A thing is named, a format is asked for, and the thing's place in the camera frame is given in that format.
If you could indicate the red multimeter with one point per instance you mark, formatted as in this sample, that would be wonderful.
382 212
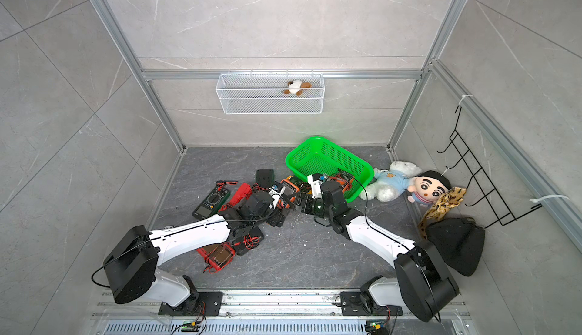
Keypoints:
243 193

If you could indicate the white blue plush bear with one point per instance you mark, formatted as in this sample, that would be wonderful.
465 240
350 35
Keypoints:
390 183

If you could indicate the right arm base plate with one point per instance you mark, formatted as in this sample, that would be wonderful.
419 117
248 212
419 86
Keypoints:
353 303

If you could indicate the dark green multimeter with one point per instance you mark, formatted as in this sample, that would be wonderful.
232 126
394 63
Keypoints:
212 203

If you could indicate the green plastic basket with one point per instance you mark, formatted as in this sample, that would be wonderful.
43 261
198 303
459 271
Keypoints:
318 155

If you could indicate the orange grey Victor multimeter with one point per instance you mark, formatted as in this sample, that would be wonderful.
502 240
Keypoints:
345 180

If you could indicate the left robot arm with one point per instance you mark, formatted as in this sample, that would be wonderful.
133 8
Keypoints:
133 268

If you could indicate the cartoon boy plush doll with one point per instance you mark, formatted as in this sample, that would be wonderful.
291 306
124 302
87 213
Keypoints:
427 188

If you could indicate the small black multimeter with leads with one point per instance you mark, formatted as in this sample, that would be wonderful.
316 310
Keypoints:
243 244

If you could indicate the small brown white plush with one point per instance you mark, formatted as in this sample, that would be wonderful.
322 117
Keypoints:
296 87

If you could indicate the orange multimeter with leads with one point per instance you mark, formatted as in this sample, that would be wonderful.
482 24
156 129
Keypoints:
290 188

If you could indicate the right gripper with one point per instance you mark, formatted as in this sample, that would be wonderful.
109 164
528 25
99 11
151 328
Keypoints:
308 198

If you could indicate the red flat multimeter case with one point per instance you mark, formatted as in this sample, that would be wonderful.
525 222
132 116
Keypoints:
216 256

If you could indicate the black wire wall rack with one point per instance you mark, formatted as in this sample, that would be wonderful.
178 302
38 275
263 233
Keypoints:
480 181

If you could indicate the black multimeter far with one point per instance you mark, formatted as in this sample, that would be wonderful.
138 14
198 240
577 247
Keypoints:
265 178

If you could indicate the black fabric bag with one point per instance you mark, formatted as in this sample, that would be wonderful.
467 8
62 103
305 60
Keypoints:
460 241

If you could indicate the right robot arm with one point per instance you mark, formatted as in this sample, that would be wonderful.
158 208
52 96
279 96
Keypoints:
423 284

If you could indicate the leopard print cloth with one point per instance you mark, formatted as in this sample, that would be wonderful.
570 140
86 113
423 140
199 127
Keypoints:
441 208

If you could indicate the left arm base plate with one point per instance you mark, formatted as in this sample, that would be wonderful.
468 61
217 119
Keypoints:
206 302

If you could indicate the white wire wall basket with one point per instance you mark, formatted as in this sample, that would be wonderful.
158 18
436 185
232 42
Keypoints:
255 93

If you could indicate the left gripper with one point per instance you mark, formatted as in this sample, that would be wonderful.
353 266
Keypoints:
278 217

